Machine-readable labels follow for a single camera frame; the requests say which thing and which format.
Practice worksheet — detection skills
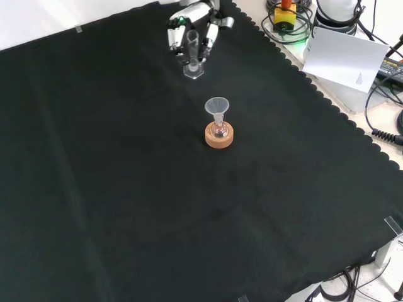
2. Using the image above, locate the black power adapter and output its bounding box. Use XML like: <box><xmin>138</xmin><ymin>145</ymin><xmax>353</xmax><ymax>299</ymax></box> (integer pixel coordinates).
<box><xmin>377</xmin><ymin>57</ymin><xmax>403</xmax><ymax>80</ymax></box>

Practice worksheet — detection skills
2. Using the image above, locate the pale board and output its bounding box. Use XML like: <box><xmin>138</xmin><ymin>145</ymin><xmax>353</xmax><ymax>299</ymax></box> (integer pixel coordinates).
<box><xmin>302</xmin><ymin>26</ymin><xmax>390</xmax><ymax>94</ymax></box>

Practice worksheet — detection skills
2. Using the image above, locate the black coiled cable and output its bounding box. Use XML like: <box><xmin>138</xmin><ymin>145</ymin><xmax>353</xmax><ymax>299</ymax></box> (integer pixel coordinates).
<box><xmin>364</xmin><ymin>77</ymin><xmax>403</xmax><ymax>146</ymax></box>

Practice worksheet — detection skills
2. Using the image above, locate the clear round-bottom flask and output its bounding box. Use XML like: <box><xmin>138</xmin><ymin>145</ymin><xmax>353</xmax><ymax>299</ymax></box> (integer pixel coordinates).
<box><xmin>211</xmin><ymin>120</ymin><xmax>229</xmax><ymax>139</ymax></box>

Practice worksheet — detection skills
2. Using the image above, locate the clear cloth clamp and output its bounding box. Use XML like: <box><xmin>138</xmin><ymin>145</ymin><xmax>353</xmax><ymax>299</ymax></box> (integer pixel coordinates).
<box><xmin>383</xmin><ymin>216</ymin><xmax>403</xmax><ymax>237</ymax></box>

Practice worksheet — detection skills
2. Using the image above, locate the cork ring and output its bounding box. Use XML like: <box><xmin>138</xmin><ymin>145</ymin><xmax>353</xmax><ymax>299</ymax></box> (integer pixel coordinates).
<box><xmin>204</xmin><ymin>121</ymin><xmax>236</xmax><ymax>150</ymax></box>

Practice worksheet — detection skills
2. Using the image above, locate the black cloth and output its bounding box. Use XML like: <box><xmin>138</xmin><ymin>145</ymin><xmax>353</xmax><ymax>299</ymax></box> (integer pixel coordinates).
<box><xmin>0</xmin><ymin>0</ymin><xmax>403</xmax><ymax>302</ymax></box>

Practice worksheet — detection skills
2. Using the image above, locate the white box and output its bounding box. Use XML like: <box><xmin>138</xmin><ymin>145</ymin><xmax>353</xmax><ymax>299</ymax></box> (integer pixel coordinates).
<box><xmin>301</xmin><ymin>40</ymin><xmax>374</xmax><ymax>115</ymax></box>

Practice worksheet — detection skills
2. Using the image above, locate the yellow stop button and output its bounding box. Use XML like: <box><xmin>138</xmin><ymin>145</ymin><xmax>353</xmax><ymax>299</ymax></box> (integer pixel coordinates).
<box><xmin>273</xmin><ymin>0</ymin><xmax>298</xmax><ymax>34</ymax></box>

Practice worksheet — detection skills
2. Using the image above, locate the clear glass graduated cylinder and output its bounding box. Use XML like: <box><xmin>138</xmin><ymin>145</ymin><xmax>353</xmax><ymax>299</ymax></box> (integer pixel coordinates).
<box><xmin>183</xmin><ymin>30</ymin><xmax>205</xmax><ymax>79</ymax></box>

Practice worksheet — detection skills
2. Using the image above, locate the clear plastic funnel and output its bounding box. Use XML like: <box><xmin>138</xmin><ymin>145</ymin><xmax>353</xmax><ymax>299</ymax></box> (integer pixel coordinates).
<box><xmin>204</xmin><ymin>98</ymin><xmax>230</xmax><ymax>125</ymax></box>

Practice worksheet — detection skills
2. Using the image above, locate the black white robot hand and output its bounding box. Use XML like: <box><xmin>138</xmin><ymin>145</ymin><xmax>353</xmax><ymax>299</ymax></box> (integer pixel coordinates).
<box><xmin>166</xmin><ymin>0</ymin><xmax>236</xmax><ymax>66</ymax></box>

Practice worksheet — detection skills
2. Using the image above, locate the silver metal bracket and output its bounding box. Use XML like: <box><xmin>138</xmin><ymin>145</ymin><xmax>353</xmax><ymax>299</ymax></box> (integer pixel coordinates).
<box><xmin>373</xmin><ymin>234</ymin><xmax>403</xmax><ymax>269</ymax></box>

